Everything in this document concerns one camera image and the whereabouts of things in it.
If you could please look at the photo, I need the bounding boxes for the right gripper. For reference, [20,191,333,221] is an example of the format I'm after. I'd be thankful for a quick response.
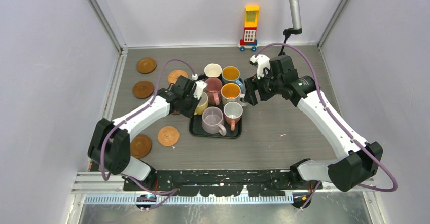
[244,67,283,105]

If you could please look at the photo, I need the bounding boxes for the yellow mug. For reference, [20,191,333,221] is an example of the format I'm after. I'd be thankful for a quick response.
[194,92,208,115]

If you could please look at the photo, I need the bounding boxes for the black plastic tray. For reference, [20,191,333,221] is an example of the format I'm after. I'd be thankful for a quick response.
[188,74,243,139]

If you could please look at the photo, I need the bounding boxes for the woven rattan coaster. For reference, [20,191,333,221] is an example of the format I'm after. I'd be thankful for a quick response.
[168,70,188,84]
[157,126,180,147]

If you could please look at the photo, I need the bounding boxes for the dusty pink mug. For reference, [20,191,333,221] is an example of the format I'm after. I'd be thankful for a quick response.
[205,78,223,106]

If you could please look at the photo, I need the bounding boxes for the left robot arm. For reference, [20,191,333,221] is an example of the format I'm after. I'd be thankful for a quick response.
[87,75,207,191]

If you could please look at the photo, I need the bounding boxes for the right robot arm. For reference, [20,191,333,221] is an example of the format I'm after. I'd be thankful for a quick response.
[244,54,383,192]

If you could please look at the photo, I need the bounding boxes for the white floral orange-inside mug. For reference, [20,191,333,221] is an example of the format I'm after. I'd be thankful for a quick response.
[221,83,247,106]

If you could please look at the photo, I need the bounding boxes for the blue orange-inside mug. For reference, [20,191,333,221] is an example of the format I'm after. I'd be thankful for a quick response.
[221,66,245,93]

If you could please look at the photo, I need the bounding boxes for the lilac ribbed mug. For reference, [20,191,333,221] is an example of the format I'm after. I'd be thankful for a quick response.
[202,106,227,136]

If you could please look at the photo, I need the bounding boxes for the salmon pink mug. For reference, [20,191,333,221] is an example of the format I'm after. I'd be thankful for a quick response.
[223,102,243,131]

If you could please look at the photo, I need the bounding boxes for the black white-inside mug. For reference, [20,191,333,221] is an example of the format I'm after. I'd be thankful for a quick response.
[204,63,222,78]

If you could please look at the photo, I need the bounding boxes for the colourful toy block tower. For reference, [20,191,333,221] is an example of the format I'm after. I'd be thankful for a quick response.
[238,6,260,51]

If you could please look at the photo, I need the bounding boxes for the brown wooden saucer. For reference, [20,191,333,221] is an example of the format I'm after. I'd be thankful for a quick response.
[132,81,155,99]
[136,57,157,74]
[130,134,152,159]

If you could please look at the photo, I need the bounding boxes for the brown wooden saucer far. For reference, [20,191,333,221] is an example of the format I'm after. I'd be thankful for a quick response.
[136,57,157,74]

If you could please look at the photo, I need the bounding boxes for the brown wooden saucer near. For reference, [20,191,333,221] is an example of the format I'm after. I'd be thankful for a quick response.
[130,134,152,159]

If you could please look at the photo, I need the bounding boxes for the black tripod stand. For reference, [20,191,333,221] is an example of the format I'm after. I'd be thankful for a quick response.
[278,28,302,56]

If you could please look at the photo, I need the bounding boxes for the grey metal pole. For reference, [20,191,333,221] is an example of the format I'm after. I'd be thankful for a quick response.
[289,0,302,30]

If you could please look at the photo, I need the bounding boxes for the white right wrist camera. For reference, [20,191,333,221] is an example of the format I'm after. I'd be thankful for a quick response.
[249,54,270,79]

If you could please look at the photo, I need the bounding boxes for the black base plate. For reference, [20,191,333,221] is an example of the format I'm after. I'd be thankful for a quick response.
[123,170,322,197]

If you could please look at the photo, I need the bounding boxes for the aluminium rail frame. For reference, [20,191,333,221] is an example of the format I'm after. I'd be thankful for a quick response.
[70,171,378,206]

